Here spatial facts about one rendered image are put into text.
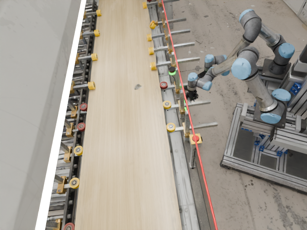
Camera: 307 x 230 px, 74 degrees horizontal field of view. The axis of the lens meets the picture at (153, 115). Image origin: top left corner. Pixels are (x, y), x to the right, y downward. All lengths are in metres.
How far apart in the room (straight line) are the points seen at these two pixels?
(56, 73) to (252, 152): 2.45
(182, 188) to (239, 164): 0.82
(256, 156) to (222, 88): 1.21
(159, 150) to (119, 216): 0.56
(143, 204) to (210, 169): 1.23
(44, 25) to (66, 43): 0.02
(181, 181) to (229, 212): 0.81
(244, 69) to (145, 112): 0.96
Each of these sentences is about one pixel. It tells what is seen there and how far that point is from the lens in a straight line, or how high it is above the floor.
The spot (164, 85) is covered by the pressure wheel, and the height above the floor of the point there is 0.90.
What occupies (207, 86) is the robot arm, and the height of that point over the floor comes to 1.23.
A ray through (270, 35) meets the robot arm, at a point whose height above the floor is 1.33.
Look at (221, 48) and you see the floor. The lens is 3.94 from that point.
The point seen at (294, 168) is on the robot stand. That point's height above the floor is 0.21.
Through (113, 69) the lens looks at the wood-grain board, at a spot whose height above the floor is 0.90.
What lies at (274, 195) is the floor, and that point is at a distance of 2.69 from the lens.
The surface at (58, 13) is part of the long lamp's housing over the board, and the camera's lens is 0.22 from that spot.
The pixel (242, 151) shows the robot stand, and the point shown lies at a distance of 2.53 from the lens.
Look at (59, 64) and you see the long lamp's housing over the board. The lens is 0.18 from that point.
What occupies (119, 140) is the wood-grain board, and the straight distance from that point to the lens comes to 1.79.
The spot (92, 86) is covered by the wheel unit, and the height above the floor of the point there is 0.96.
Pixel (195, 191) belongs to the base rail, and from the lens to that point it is 1.79.
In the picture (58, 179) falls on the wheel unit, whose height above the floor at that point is 0.93.
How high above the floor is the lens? 2.44
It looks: 56 degrees down
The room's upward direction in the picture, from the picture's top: 12 degrees counter-clockwise
